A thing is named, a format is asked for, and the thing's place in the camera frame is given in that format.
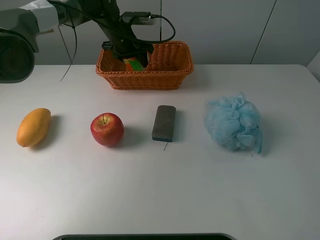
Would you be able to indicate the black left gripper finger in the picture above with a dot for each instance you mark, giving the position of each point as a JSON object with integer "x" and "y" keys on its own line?
{"x": 143, "y": 59}

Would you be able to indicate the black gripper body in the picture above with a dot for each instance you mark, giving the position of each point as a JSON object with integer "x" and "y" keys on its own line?
{"x": 119, "y": 32}

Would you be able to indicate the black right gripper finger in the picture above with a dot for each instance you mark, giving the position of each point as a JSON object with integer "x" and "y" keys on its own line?
{"x": 117, "y": 56}

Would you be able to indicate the multicoloured puzzle cube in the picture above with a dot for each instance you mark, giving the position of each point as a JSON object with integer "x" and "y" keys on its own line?
{"x": 133, "y": 65}

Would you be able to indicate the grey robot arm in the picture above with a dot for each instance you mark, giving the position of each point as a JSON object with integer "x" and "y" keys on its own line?
{"x": 19, "y": 28}

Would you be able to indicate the orange wicker basket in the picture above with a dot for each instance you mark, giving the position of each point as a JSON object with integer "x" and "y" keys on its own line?
{"x": 168, "y": 65}

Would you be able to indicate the red apple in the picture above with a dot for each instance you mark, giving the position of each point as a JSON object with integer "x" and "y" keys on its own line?
{"x": 107, "y": 129}

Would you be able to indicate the grey whiteboard eraser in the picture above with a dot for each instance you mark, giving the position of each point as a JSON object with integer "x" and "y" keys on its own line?
{"x": 164, "y": 124}

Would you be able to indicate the yellow mango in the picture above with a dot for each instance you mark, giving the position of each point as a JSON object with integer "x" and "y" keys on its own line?
{"x": 33, "y": 128}

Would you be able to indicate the blue mesh bath sponge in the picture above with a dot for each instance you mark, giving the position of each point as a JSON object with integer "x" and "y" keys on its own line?
{"x": 233, "y": 122}

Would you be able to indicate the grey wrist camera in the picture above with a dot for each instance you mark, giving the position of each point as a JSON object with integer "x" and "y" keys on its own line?
{"x": 140, "y": 18}

